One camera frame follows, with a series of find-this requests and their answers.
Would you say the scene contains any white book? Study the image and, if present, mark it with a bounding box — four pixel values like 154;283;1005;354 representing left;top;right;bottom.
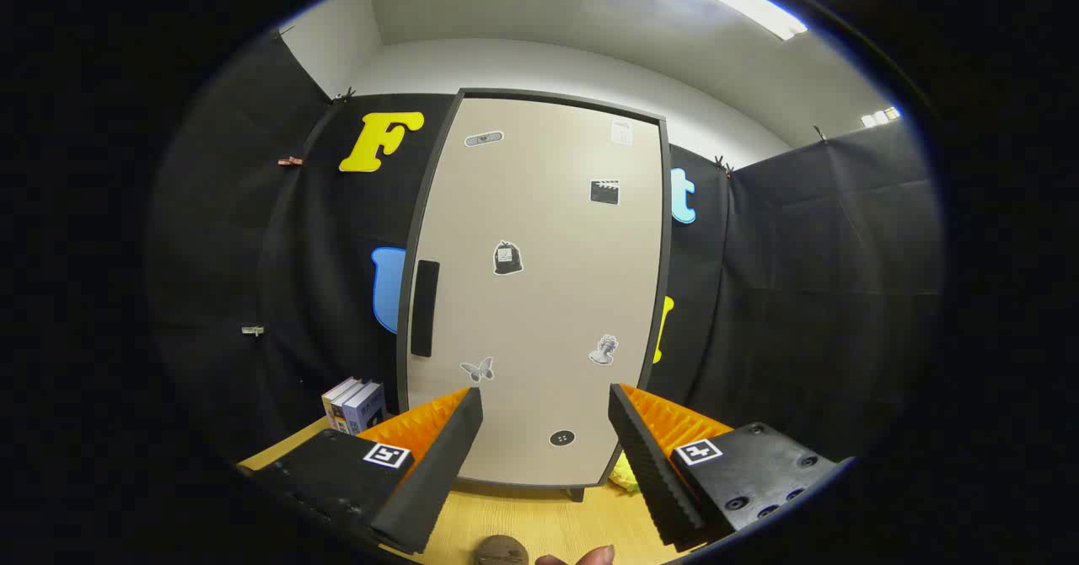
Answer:
321;377;362;431

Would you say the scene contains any yellow plush toy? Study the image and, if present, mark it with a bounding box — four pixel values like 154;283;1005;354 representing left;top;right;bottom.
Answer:
609;454;641;494

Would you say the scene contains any black backdrop cloth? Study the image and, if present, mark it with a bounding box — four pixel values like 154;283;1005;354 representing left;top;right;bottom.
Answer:
148;30;945;465

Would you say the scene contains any dark grey shoe cabinet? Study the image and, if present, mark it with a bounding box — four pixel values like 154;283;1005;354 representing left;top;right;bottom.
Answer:
395;87;674;503

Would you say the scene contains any beige shoe cabinet door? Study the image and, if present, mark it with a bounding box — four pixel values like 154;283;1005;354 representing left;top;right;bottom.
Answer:
398;95;667;488

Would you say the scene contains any blue-grey book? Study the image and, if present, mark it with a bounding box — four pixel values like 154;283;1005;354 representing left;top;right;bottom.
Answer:
343;382;389;437

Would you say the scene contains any brown plush shoe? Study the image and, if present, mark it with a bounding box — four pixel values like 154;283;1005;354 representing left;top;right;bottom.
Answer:
474;535;530;565

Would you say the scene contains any dark striped book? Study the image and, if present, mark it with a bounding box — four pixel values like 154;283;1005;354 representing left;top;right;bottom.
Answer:
330;381;372;433

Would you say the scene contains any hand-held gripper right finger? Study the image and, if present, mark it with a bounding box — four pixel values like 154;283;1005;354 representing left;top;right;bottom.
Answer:
609;382;854;549

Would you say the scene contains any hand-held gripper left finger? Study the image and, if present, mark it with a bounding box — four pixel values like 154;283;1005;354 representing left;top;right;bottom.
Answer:
239;386;485;556

